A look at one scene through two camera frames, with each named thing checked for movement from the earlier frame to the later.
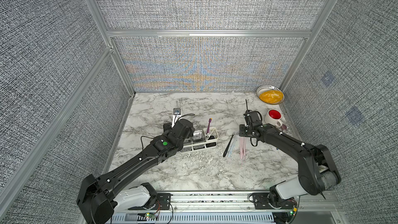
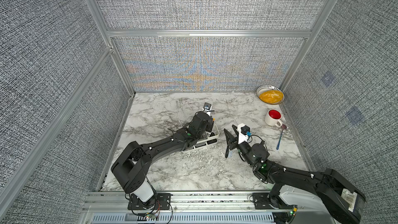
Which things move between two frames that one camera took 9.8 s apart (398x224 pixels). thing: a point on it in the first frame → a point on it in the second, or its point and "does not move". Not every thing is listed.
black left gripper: (167, 128) → (210, 124)
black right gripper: (241, 127) → (233, 142)
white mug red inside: (273, 116) does not move
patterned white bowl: (270, 94) does not move
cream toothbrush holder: (201, 139) does not move
